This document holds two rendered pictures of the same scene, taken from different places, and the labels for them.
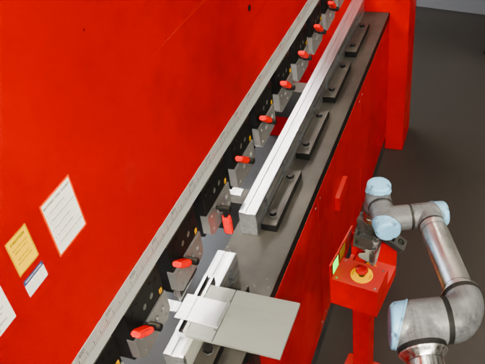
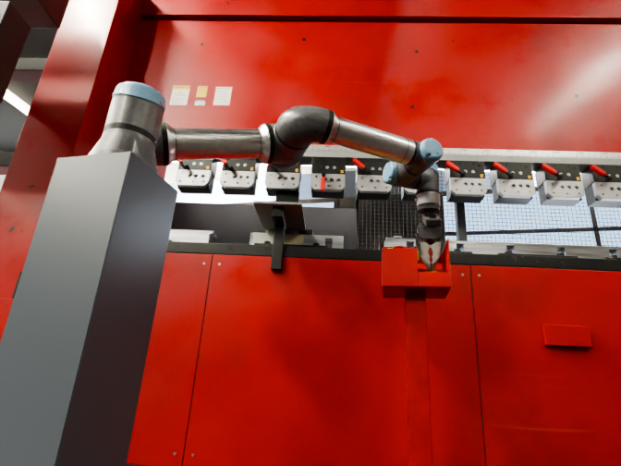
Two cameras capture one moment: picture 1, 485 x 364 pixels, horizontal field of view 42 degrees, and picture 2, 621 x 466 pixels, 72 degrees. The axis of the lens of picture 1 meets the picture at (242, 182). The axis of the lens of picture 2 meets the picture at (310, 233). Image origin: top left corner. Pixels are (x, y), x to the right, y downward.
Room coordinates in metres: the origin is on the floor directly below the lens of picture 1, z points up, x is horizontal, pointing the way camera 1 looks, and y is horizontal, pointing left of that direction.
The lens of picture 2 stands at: (0.61, -1.43, 0.34)
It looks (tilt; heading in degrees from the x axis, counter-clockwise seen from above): 21 degrees up; 68
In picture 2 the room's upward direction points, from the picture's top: 4 degrees clockwise
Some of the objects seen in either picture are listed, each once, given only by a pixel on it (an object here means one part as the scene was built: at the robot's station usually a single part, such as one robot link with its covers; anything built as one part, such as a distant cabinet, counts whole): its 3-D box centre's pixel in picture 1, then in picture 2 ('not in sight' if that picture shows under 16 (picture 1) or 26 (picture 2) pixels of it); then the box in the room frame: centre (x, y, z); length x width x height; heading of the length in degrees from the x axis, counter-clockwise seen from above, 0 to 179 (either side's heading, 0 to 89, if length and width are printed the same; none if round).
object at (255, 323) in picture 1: (243, 320); (281, 216); (1.08, 0.05, 1.00); 0.26 x 0.18 x 0.01; 64
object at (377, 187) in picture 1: (377, 196); (426, 179); (1.43, -0.40, 1.04); 0.09 x 0.08 x 0.11; 177
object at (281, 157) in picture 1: (315, 91); (593, 259); (2.28, -0.36, 0.92); 1.68 x 0.06 x 0.10; 154
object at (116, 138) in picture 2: not in sight; (126, 155); (0.53, -0.48, 0.82); 0.15 x 0.15 x 0.10
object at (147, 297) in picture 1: (133, 310); (239, 174); (0.94, 0.28, 1.26); 0.15 x 0.09 x 0.17; 154
